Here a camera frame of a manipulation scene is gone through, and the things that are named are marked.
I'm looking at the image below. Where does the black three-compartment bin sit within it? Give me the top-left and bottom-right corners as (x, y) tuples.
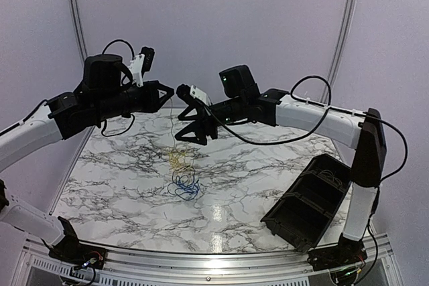
(261, 153), (351, 253)

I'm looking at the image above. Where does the aluminium frame post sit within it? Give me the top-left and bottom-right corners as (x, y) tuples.
(327, 0), (357, 93)
(48, 0), (95, 214)

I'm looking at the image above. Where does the left aluminium frame post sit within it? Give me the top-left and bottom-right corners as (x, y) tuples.
(48, 0), (95, 214)

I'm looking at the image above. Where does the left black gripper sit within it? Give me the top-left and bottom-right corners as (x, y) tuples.
(95, 80), (174, 121)

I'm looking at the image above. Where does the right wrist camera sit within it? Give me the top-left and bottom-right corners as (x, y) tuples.
(176, 84), (212, 106)

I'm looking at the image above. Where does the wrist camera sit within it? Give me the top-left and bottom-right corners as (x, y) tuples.
(129, 46), (155, 87)
(176, 84), (212, 106)

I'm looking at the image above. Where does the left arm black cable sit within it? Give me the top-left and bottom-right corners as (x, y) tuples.
(100, 39), (137, 138)

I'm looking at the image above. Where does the aluminium front rail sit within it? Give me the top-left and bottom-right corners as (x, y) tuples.
(11, 234), (404, 285)

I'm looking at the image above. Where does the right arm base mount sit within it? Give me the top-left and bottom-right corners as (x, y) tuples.
(307, 234), (367, 271)

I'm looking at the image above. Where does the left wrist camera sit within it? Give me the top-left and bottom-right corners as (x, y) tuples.
(129, 46), (155, 87)

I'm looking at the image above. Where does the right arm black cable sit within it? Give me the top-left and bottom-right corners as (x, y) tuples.
(200, 75), (409, 182)

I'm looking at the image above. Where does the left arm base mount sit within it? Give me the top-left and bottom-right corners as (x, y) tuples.
(48, 216), (107, 269)

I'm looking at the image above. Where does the yellow cable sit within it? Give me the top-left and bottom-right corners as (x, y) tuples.
(166, 96), (195, 175)

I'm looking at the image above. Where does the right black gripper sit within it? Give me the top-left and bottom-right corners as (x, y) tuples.
(176, 94), (247, 145)

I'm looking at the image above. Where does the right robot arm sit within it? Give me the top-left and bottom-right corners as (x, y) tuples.
(175, 65), (387, 265)

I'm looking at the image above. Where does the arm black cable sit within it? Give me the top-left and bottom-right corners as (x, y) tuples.
(200, 75), (409, 182)
(100, 39), (137, 138)

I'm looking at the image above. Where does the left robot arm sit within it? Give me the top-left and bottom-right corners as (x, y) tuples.
(1, 53), (174, 263)

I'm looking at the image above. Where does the right aluminium frame post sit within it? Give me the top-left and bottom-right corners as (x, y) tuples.
(327, 0), (357, 93)

